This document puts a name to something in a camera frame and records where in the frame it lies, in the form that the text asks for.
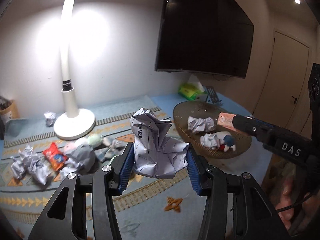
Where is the white desk lamp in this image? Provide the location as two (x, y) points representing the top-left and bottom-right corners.
(42, 0), (100, 141)

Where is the green tissue pack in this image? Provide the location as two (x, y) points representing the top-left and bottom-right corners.
(178, 74), (208, 102)

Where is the orange small carton box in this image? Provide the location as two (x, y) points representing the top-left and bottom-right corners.
(217, 112), (236, 132)

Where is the patterned teal woven mat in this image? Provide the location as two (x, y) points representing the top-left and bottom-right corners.
(1, 95), (206, 239)

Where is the person's hand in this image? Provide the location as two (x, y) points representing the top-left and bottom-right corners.
(265, 161), (319, 233)

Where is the white blue red plush toy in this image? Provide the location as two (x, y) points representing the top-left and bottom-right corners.
(217, 134), (236, 152)

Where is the grey crumpled paper on plush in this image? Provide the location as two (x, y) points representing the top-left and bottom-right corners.
(59, 145), (96, 181)

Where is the brown woven tray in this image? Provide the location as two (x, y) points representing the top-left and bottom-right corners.
(173, 101), (252, 159)

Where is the paper ball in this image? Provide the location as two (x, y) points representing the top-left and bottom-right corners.
(27, 159), (51, 185)
(200, 131), (231, 151)
(187, 116), (215, 134)
(11, 145), (33, 180)

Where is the black phone stand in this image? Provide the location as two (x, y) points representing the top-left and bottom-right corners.
(205, 86), (222, 106)

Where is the pink green dango plush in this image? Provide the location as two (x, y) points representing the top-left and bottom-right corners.
(63, 137), (88, 155)

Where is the small crumpled paper by lamp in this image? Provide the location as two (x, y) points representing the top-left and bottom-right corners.
(44, 112), (56, 127)

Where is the white room door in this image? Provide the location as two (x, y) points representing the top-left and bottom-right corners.
(253, 31), (310, 127)

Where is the large paper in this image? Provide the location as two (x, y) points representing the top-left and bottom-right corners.
(130, 108), (189, 179)

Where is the orange snack bag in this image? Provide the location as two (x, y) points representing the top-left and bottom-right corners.
(42, 142), (67, 171)

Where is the black wall monitor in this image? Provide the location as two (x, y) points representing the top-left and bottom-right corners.
(155, 0), (254, 79)

